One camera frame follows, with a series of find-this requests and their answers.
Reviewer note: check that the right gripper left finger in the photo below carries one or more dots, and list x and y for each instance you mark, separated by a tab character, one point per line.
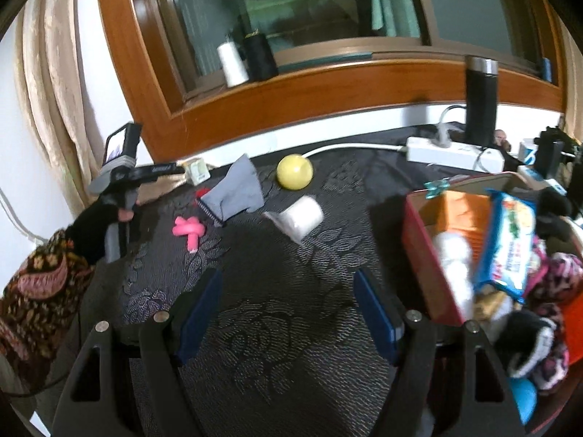
98	396

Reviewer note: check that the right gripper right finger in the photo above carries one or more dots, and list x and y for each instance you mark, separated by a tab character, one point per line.
448	381

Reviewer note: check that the blue plastic ball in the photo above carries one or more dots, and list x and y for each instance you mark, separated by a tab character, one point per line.
524	393

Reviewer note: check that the small pink knotted tube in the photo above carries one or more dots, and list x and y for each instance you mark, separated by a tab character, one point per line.
192	229

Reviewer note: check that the black fuzzy sock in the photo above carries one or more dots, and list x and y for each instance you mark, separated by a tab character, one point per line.
525	341

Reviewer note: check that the blue snack packet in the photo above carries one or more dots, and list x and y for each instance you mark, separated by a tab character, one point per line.
507	248

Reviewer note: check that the pink leopard plush toy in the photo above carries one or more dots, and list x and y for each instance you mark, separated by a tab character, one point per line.
554	279

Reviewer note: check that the orange rubber cube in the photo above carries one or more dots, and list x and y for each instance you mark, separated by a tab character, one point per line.
460	212

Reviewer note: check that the white roll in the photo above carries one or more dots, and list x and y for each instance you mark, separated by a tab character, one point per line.
298	220

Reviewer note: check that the white plastic bundle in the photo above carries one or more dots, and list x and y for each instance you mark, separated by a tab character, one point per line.
455	258

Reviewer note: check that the paisley sleeved forearm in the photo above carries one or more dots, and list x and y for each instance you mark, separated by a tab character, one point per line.
38	306

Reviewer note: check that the black gloved left hand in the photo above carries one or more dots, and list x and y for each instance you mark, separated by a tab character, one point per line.
86	235

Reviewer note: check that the small white carton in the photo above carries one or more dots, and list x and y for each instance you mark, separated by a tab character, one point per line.
196	171

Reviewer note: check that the red pompom ball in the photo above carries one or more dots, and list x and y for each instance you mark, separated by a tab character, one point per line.
201	192

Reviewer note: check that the grey knit sock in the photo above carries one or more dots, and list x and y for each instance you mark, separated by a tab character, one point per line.
240	190

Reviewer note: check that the red storage box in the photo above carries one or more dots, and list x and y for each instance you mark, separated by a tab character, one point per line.
420	218

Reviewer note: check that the beige curtain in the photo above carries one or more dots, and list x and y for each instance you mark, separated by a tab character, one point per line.
68	91

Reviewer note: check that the white thread spool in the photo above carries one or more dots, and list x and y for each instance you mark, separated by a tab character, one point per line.
234	71

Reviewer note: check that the black patterned table cloth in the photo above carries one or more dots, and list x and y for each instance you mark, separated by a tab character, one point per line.
288	352

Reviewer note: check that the yellow ball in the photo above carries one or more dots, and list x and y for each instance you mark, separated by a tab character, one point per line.
294	172

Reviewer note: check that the black thread spool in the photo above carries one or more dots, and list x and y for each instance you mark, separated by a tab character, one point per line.
260	59

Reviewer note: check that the white power strip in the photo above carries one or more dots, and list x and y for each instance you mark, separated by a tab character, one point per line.
457	155

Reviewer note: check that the black thermos bottle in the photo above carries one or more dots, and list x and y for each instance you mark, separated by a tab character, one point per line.
481	100

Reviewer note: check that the blue thread spool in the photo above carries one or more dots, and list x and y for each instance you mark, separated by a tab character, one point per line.
546	69

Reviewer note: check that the wooden window frame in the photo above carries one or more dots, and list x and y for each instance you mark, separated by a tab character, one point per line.
333	56

